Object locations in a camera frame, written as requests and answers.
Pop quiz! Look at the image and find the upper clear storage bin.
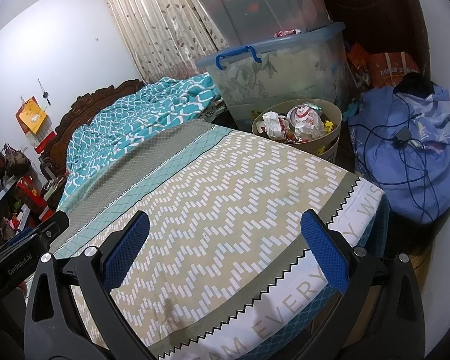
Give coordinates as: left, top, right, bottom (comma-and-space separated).
198, 0, 331, 47

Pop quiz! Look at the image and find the grey shelving unit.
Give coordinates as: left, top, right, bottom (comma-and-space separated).
0, 177, 23, 245

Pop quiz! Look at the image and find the yellow black package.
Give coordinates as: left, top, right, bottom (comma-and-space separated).
323, 120, 335, 133

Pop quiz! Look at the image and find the wooden nightstand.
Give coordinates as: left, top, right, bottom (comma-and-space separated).
40, 175, 67, 211

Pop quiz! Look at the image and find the brown handbag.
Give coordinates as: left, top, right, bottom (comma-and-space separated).
3, 143, 32, 177

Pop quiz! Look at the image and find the orange paper bag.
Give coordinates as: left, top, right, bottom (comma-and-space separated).
346, 43, 420, 89

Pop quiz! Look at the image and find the blue cloth bundle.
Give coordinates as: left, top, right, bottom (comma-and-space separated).
348, 86, 450, 224

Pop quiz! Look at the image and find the red white paper bag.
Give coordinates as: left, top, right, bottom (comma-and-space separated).
287, 102, 327, 141

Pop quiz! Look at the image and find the black cable with adapter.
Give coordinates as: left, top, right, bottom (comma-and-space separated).
350, 91, 442, 226

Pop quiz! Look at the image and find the red wall calendar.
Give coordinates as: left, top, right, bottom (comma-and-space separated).
15, 97, 57, 155

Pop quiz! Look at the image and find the patterned bed sheet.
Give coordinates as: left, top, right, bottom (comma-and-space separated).
54, 120, 388, 359

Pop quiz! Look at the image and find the beige trash bin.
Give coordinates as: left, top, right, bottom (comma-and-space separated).
252, 98, 342, 163

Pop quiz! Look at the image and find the carved wooden headboard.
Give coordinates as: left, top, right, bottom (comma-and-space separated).
39, 79, 145, 180

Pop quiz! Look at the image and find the clear storage box blue handle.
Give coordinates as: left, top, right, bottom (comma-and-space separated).
196, 23, 352, 132

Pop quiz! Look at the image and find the teal patterned quilt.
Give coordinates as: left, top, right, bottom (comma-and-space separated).
58, 73, 221, 212

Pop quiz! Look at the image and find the red gift box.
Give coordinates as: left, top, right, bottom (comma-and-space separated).
14, 176, 55, 221

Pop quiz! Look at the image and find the beige leaf curtain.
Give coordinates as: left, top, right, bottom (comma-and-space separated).
105, 0, 228, 84

